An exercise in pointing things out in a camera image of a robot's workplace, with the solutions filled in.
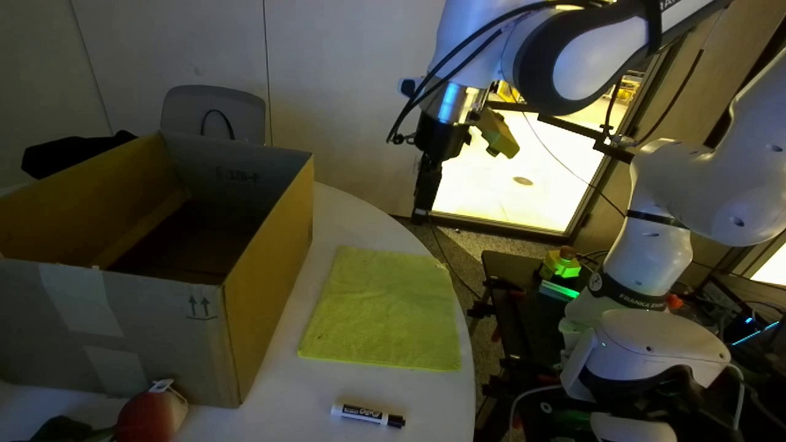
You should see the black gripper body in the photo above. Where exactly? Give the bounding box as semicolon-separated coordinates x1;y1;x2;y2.
413;111;476;163

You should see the yellow towel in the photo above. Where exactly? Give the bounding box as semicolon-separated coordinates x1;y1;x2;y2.
294;244;463;377

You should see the black and white marker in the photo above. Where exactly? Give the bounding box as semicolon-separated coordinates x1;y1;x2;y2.
330;401;408;433

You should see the green lit control box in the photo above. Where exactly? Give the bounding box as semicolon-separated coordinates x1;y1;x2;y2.
538;249;586;304

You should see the open cardboard box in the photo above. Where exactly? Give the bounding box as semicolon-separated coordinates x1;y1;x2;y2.
0;131;316;410

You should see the black equipment cart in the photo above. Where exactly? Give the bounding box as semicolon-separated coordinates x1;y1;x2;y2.
466;249;592;442

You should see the black cloth bundle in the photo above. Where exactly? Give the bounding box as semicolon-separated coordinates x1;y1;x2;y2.
20;129;138;183

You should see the red round fruit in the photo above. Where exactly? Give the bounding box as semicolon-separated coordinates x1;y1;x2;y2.
113;389;192;442

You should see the dark green object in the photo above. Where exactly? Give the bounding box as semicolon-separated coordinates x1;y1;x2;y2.
27;412;118;442

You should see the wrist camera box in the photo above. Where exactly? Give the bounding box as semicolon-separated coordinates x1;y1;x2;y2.
473;109;522;163

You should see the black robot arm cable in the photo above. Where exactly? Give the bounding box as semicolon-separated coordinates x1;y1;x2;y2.
384;0;575;148

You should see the black camera boom pole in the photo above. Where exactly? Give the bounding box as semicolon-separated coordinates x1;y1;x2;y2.
488;95;638;163

